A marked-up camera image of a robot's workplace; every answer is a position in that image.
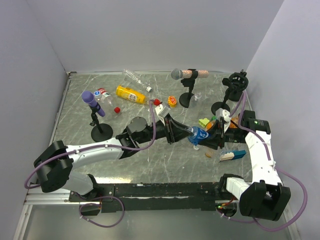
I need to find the blue white loose cap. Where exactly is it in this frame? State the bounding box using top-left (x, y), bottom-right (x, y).
top-left (93, 90), bottom-right (102, 99)

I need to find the orange bottle red cap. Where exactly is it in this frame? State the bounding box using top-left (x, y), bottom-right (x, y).
top-left (229, 116), bottom-right (239, 129)

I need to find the black microphone stand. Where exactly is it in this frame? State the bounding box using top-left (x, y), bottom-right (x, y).
top-left (179, 69), bottom-right (198, 108)

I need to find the red label clear bottle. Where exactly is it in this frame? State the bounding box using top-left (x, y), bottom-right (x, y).
top-left (95, 88), bottom-right (121, 118)

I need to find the aluminium frame rail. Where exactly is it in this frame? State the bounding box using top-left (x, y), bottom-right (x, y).
top-left (24, 187), bottom-right (71, 205)

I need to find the silver head microphone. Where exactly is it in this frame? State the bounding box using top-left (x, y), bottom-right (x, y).
top-left (170, 68), bottom-right (209, 80)

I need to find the orange juice bottle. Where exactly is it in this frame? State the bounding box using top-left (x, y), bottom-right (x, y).
top-left (205, 120), bottom-right (216, 130)

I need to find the purple microphone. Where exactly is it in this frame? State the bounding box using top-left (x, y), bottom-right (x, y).
top-left (81, 90), bottom-right (105, 117)

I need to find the black clamp stand front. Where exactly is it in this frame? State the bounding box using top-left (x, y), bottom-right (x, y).
top-left (211, 83), bottom-right (233, 116)

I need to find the black clamp stand rear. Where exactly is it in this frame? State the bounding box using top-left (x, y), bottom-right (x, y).
top-left (222, 69), bottom-right (249, 102)

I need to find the lime green toy brick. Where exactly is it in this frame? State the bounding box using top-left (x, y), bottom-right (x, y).
top-left (198, 117), bottom-right (210, 128)

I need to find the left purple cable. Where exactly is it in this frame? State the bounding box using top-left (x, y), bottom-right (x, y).
top-left (23, 99), bottom-right (161, 190)

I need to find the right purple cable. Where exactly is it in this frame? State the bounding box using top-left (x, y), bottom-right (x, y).
top-left (229, 89), bottom-right (308, 232)

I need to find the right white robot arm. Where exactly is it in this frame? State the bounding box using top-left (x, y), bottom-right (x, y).
top-left (162, 108), bottom-right (291, 221)

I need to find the black clamp stand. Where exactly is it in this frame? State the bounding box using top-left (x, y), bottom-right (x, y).
top-left (222, 69), bottom-right (249, 102)
top-left (211, 83), bottom-right (233, 116)

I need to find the yellow lemon drink bottle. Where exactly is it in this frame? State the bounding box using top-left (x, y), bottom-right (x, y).
top-left (115, 85), bottom-right (148, 105)

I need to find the yellow orange toy block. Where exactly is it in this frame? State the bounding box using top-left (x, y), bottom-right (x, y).
top-left (167, 95), bottom-right (177, 108)

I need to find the blue label clear bottle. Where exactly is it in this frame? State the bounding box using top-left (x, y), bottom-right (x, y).
top-left (187, 126), bottom-right (210, 146)

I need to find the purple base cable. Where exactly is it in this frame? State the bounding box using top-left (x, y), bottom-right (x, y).
top-left (78, 195), bottom-right (125, 228)

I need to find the small red bottle cap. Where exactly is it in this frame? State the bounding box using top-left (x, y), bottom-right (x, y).
top-left (114, 107), bottom-right (121, 114)

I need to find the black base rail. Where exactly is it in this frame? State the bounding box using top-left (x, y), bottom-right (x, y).
top-left (69, 182), bottom-right (236, 213)

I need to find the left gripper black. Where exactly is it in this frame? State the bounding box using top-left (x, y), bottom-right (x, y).
top-left (137, 113), bottom-right (193, 145)

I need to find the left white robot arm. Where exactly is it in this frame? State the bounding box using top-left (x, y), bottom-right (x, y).
top-left (33, 115), bottom-right (193, 201)

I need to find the blue beige toy brick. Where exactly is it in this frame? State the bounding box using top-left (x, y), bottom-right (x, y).
top-left (219, 150), bottom-right (247, 162)

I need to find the clear bottle green-print white cap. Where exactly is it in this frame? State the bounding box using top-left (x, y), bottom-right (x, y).
top-left (194, 92), bottom-right (202, 102)

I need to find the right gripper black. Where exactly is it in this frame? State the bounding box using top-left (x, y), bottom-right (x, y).
top-left (197, 119), bottom-right (246, 150)

